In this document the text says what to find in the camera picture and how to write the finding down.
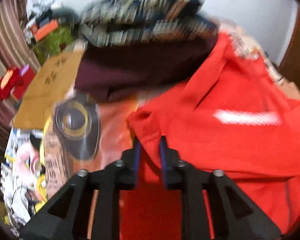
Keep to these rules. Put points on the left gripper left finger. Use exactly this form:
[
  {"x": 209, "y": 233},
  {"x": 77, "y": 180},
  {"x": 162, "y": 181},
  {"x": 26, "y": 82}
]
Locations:
[{"x": 88, "y": 201}]

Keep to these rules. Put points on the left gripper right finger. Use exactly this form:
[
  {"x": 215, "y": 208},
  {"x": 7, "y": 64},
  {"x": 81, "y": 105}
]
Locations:
[{"x": 213, "y": 206}]

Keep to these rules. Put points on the red zip jacket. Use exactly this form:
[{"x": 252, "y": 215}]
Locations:
[{"x": 230, "y": 115}]

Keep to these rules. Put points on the printed bed blanket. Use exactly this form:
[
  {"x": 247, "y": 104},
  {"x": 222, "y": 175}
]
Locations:
[{"x": 84, "y": 133}]

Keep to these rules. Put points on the brown cardboard box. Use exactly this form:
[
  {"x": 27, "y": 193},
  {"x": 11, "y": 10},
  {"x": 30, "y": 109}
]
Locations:
[{"x": 50, "y": 85}]

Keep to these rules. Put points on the red plush toy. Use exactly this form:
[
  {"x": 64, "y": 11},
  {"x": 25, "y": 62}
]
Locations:
[{"x": 15, "y": 82}]

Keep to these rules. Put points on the dark maroon garment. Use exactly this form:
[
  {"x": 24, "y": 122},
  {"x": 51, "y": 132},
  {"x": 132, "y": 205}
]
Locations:
[{"x": 113, "y": 73}]

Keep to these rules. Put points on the striped pink curtain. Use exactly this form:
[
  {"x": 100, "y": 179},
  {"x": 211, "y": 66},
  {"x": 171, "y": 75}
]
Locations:
[{"x": 14, "y": 51}]

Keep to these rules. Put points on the orange box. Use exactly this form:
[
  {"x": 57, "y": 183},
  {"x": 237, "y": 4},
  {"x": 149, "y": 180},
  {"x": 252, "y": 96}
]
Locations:
[{"x": 40, "y": 33}]

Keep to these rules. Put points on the patterned knit sweater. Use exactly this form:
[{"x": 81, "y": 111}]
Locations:
[{"x": 107, "y": 23}]

